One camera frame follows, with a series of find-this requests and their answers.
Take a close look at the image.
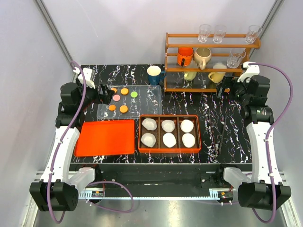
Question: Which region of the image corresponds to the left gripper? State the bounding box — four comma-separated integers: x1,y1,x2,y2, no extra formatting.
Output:
76,78,114,110

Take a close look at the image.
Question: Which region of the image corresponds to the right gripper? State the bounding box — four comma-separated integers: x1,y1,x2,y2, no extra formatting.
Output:
214,75,250,105

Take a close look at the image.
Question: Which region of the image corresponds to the yellow round cookie top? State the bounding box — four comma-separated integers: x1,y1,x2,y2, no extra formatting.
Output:
120,88,129,96

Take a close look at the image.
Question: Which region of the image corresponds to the yellow round cookie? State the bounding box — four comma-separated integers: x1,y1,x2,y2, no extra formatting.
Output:
119,105,128,114
120,88,129,96

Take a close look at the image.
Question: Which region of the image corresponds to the green round cookie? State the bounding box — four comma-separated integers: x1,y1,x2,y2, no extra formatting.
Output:
130,91,138,98

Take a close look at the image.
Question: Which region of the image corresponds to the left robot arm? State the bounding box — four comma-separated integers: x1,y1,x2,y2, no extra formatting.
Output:
29,79,114,212

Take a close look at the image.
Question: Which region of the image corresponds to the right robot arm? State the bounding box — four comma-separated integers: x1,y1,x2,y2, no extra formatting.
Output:
215,75,291,211

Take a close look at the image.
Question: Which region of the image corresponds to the yellow mug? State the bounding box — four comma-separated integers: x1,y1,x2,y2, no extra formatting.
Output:
208,63,227,83

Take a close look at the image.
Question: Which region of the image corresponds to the pink round cookie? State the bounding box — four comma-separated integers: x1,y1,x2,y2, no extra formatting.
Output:
113,95,121,102

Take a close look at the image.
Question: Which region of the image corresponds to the orange chocolate chip cookie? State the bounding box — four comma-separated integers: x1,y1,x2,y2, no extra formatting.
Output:
108,105,116,111

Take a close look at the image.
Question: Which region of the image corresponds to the yellow round cookie bottom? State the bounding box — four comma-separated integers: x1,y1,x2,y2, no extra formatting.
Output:
119,105,128,114

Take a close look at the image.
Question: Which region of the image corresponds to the clear glass lower shelf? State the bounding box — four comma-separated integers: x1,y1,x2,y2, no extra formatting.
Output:
226,48,246,69

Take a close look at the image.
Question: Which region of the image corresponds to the clear plastic tray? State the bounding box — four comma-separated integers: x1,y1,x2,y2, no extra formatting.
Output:
97,85,162,120

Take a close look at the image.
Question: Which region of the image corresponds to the wooden dish rack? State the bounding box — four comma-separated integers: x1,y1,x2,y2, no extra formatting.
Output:
164,33,261,92

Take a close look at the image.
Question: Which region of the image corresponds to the pale yellow cup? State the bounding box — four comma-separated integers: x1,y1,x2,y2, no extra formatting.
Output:
184,71,197,81

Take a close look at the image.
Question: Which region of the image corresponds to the beige mug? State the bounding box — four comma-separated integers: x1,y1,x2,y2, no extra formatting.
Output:
193,47,212,70

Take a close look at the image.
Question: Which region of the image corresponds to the orange box lid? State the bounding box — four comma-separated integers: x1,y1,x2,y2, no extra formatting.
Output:
74,120,135,157

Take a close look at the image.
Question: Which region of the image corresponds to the orange mug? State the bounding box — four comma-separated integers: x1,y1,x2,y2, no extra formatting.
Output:
177,47,194,67

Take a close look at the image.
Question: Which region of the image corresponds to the blue mug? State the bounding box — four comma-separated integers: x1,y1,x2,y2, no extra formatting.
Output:
147,65,166,85

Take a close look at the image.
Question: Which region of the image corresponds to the clear glass middle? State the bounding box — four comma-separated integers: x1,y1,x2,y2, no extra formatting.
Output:
213,25,227,44

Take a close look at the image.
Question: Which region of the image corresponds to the clear glass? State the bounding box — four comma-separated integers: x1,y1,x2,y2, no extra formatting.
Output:
198,24,211,43
213,25,227,44
245,25,262,44

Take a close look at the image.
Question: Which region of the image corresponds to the white paper cup back-right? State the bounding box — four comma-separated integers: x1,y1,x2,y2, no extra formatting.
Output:
180,119,194,133

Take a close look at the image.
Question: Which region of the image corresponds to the white paper cup back-left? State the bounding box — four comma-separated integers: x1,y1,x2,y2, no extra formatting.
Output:
142,118,157,131

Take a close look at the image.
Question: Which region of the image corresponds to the clear glass far left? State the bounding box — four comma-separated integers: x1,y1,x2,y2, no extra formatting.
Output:
198,24,211,43

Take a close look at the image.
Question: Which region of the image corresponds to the clear glass right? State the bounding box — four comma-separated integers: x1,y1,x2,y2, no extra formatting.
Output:
245,25,262,44

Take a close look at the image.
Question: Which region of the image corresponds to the white paper cup front-left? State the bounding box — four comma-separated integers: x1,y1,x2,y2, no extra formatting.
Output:
141,133,156,148

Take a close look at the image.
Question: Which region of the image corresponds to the white paper cup front-right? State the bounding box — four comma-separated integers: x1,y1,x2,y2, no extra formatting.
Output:
182,133,196,148

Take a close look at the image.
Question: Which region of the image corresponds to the white paper cup back-middle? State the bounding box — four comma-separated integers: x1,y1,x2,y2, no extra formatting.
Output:
161,120,175,133

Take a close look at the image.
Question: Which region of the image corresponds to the white paper cup front-middle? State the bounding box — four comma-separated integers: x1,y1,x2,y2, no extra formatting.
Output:
162,133,177,148

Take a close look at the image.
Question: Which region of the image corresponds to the orange compartment cookie box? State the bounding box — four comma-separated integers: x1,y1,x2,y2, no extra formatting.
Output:
138,115,202,154

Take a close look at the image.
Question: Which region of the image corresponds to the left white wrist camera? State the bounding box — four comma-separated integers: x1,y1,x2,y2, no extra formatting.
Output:
73,67,96,89

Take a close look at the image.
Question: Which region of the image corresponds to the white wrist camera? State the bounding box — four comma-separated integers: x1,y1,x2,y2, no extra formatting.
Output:
73,67,96,89
237,61,260,82

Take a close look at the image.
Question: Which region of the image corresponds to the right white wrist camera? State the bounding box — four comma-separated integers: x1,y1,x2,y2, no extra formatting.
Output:
237,61,260,82

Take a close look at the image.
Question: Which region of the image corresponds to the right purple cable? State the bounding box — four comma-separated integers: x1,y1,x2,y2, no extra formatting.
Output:
194,62,294,224

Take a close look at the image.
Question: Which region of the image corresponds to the purple cable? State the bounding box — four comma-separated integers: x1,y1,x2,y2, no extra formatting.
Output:
46,61,134,225
194,62,294,224

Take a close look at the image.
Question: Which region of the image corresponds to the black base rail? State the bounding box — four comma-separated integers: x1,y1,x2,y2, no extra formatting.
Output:
68,163,253,198

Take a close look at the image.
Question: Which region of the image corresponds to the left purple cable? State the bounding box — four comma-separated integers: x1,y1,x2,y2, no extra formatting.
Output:
46,61,134,225

